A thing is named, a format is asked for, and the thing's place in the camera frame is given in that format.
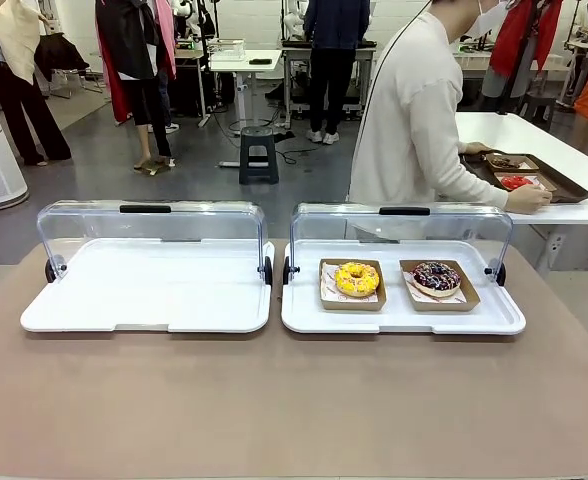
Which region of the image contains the mannequin with black pink garments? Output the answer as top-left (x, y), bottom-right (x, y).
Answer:
top-left (91, 0), bottom-right (178, 171)

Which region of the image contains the person's right hand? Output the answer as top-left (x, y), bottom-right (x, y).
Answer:
top-left (506, 185), bottom-right (553, 215)

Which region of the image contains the mannequin with red garment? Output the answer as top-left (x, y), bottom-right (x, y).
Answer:
top-left (481, 0), bottom-right (563, 101)

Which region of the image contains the dark grey plastic stool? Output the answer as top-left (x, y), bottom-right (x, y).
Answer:
top-left (238, 126), bottom-right (280, 185)

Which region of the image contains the red glazed donut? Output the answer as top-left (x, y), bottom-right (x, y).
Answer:
top-left (501, 174), bottom-right (536, 191)
top-left (493, 171), bottom-right (559, 194)

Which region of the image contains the person in white cardigan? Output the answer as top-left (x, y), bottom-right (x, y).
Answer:
top-left (347, 0), bottom-right (515, 211)

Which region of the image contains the white table leg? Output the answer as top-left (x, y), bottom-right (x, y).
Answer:
top-left (528, 222), bottom-right (568, 274)

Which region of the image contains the clear plastic box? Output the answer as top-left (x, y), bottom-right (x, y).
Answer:
top-left (208, 39), bottom-right (248, 62)

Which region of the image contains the clear display lid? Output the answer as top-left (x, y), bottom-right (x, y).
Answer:
top-left (36, 199), bottom-right (266, 281)
top-left (288, 202), bottom-right (514, 281)

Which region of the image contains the black lid handle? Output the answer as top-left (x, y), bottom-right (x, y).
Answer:
top-left (378, 206), bottom-right (431, 217)
top-left (119, 204), bottom-right (172, 215)

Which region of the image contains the dark sprinkled donut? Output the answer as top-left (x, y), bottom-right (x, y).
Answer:
top-left (399, 258), bottom-right (482, 313)

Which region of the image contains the black jacket on chair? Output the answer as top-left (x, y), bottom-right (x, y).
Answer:
top-left (33, 32), bottom-right (90, 84)

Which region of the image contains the thin black cable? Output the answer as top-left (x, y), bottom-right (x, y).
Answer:
top-left (346, 0), bottom-right (433, 201)

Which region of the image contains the white standing desk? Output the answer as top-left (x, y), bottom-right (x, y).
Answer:
top-left (207, 48), bottom-right (283, 167)

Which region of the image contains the large white table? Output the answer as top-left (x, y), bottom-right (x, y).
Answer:
top-left (453, 110), bottom-right (588, 225)

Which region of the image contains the dark brown serving tray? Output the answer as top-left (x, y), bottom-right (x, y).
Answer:
top-left (459, 149), bottom-right (588, 205)

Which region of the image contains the white printed paper liner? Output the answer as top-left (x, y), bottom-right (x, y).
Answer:
top-left (404, 269), bottom-right (475, 304)
top-left (322, 264), bottom-right (381, 303)

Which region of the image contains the person's right forearm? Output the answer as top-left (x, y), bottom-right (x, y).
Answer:
top-left (441, 147), bottom-right (513, 211)

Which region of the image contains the person in blue jacket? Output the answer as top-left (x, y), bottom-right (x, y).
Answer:
top-left (302, 0), bottom-right (373, 146)

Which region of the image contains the chocolate donut with coloured sprinkles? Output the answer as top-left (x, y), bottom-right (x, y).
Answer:
top-left (412, 260), bottom-right (462, 298)

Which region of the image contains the pair of sandals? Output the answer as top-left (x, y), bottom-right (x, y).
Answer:
top-left (132, 158), bottom-right (176, 177)

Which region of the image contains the yellow sprinkled donut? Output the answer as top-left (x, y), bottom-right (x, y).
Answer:
top-left (318, 257), bottom-right (388, 312)
top-left (334, 261), bottom-right (380, 297)

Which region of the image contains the mannequin with cream top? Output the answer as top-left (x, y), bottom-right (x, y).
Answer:
top-left (0, 0), bottom-right (73, 167)

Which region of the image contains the white face mask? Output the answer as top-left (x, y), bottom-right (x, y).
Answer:
top-left (461, 0), bottom-right (510, 37)

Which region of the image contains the white display tray base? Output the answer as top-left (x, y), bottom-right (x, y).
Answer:
top-left (281, 239), bottom-right (528, 335)
top-left (20, 238), bottom-right (275, 335)

